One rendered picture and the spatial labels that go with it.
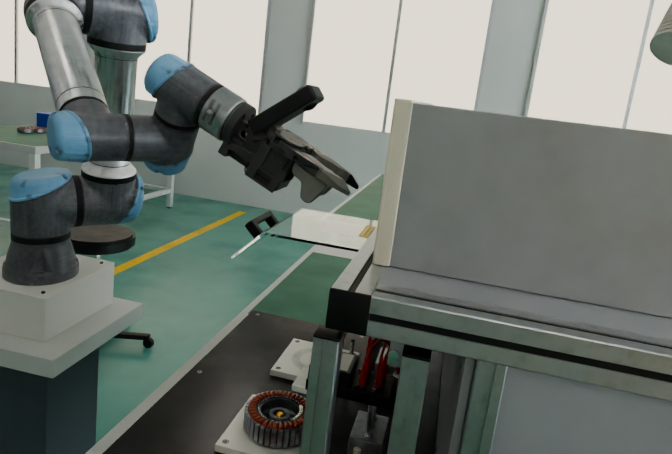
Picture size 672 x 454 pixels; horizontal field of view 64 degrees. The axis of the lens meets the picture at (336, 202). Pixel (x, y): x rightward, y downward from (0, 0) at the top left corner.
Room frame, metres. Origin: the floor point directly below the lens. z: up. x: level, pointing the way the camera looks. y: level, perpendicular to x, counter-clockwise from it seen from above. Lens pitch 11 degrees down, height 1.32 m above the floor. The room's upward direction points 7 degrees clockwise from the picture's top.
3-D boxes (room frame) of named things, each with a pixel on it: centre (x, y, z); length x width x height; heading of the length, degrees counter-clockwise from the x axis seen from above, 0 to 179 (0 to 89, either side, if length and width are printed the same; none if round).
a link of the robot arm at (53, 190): (1.13, 0.63, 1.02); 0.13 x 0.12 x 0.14; 129
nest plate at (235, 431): (0.78, 0.05, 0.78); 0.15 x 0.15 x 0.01; 78
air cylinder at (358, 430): (0.75, -0.09, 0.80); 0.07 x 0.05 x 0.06; 168
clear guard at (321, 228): (1.01, -0.01, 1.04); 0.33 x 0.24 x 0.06; 78
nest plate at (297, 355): (1.01, 0.00, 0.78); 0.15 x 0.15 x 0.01; 78
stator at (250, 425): (0.78, 0.05, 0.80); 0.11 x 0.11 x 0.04
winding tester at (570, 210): (0.81, -0.29, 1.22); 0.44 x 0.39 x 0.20; 168
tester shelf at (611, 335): (0.83, -0.29, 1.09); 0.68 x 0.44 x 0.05; 168
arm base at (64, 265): (1.13, 0.64, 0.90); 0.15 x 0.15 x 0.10
